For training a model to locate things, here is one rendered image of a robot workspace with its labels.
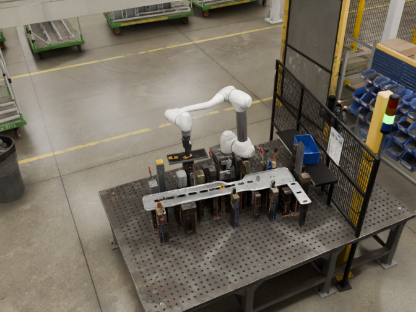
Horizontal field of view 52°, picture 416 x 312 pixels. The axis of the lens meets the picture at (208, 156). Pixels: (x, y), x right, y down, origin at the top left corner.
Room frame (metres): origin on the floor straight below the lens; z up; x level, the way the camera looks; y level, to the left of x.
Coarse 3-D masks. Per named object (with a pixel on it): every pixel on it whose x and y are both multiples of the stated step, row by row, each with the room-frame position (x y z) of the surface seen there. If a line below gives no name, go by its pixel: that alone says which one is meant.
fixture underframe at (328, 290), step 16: (400, 224) 2.82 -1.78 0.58; (112, 240) 3.22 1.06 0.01; (384, 240) 2.94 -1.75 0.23; (336, 256) 2.52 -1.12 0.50; (368, 256) 2.74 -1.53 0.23; (384, 256) 2.85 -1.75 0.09; (320, 272) 2.59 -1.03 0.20; (336, 272) 2.56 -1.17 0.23; (288, 288) 2.39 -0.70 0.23; (304, 288) 2.41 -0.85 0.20; (320, 288) 2.53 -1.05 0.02; (208, 304) 2.00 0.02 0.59; (240, 304) 2.24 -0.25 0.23; (256, 304) 2.24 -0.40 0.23; (272, 304) 2.27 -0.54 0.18
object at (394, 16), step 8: (392, 0) 6.87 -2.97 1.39; (400, 0) 6.79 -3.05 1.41; (392, 8) 6.84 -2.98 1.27; (400, 8) 6.81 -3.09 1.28; (392, 16) 6.80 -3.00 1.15; (400, 16) 6.83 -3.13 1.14; (392, 24) 6.78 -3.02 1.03; (384, 32) 6.88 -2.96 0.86; (392, 32) 6.79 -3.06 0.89; (384, 40) 6.85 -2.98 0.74
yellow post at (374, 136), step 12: (384, 96) 2.71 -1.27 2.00; (384, 108) 2.68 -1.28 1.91; (372, 120) 2.76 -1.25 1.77; (372, 132) 2.73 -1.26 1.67; (372, 144) 2.69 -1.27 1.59; (360, 180) 2.72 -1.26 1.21; (360, 204) 2.69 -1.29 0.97; (348, 216) 2.76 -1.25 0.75; (348, 252) 2.69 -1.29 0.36; (336, 264) 2.76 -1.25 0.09; (336, 276) 2.68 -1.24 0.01
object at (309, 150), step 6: (300, 138) 3.48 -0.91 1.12; (306, 138) 3.48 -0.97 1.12; (312, 138) 3.42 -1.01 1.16; (306, 144) 3.48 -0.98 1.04; (312, 144) 3.39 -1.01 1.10; (306, 150) 3.39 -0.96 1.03; (312, 150) 3.37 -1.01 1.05; (318, 150) 3.23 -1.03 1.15; (306, 156) 3.18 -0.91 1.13; (312, 156) 3.18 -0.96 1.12; (318, 156) 3.19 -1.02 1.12; (306, 162) 3.18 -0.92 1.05; (312, 162) 3.18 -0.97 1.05
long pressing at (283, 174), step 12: (276, 168) 3.16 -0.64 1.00; (240, 180) 3.00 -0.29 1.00; (252, 180) 3.00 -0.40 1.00; (264, 180) 3.00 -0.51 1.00; (276, 180) 2.99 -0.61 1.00; (288, 180) 2.99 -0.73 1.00; (168, 192) 2.86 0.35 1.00; (180, 192) 2.86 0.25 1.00; (192, 192) 2.86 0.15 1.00; (204, 192) 2.85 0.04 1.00; (216, 192) 2.85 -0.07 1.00; (228, 192) 2.85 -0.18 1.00; (144, 204) 2.71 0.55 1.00; (156, 204) 2.71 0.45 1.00; (168, 204) 2.70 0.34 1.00
